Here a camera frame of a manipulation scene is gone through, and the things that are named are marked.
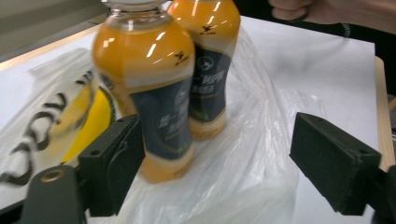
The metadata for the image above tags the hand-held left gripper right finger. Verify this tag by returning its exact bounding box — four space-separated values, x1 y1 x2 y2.
289 111 383 217

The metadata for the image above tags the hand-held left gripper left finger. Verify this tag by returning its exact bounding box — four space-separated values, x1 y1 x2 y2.
78 114 146 217

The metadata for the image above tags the clear printed plastic bag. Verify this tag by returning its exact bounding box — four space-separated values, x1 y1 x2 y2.
0 26 330 224

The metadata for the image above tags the white table cover sheet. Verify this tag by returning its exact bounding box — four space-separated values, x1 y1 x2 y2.
0 15 380 224

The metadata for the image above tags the orange drink bottle dark label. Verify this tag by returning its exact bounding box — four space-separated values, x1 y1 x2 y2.
167 0 243 142
92 0 196 185

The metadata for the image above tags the black curtain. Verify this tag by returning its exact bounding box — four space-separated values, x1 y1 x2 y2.
375 40 396 96

